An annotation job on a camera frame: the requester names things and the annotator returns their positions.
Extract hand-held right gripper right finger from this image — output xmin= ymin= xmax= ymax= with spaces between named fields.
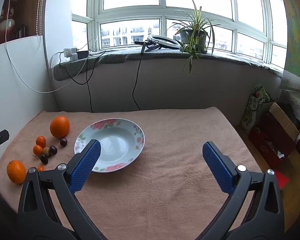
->
xmin=195 ymin=141 xmax=283 ymax=240

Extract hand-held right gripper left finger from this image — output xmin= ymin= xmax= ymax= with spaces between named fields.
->
xmin=17 ymin=139 xmax=108 ymax=240

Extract floral ceramic plate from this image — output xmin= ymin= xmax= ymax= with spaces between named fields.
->
xmin=74 ymin=119 xmax=145 ymax=173

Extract orange with stem end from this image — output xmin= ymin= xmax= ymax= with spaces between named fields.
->
xmin=6 ymin=160 xmax=27 ymax=185

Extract large smooth orange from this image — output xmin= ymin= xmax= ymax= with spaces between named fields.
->
xmin=50 ymin=116 xmax=70 ymax=139

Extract red cardboard box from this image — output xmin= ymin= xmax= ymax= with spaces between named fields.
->
xmin=247 ymin=102 xmax=300 ymax=164

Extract peach towel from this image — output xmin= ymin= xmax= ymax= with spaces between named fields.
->
xmin=0 ymin=106 xmax=263 ymax=240

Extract red paper sheet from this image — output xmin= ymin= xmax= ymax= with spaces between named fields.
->
xmin=275 ymin=171 xmax=290 ymax=189

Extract green plastic bag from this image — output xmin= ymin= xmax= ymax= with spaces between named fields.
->
xmin=241 ymin=84 xmax=270 ymax=130

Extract dark wooden shelf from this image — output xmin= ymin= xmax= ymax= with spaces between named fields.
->
xmin=0 ymin=0 xmax=44 ymax=46

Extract white power adapters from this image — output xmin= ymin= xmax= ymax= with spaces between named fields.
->
xmin=63 ymin=47 xmax=78 ymax=61

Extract grey windowsill cloth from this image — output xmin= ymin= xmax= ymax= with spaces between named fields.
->
xmin=53 ymin=44 xmax=285 ymax=82

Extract potted spider plant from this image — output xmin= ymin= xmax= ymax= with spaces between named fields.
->
xmin=161 ymin=0 xmax=222 ymax=75

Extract black clip device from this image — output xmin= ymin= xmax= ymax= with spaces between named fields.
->
xmin=134 ymin=40 xmax=162 ymax=53

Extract white round device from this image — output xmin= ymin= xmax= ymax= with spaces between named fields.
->
xmin=147 ymin=35 xmax=183 ymax=49

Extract white framed window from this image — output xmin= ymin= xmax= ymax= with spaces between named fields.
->
xmin=71 ymin=0 xmax=288 ymax=64

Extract black adapter cable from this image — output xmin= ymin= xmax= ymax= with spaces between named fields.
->
xmin=59 ymin=51 xmax=107 ymax=113

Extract white cable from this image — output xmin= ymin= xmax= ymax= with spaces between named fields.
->
xmin=4 ymin=0 xmax=99 ymax=93

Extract black device cable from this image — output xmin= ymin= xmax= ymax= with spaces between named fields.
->
xmin=132 ymin=45 xmax=144 ymax=111

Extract white beaded blind cord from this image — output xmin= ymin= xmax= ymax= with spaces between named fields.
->
xmin=36 ymin=0 xmax=47 ymax=47

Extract yellow green wall poster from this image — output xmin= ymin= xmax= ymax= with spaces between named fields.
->
xmin=281 ymin=0 xmax=300 ymax=85

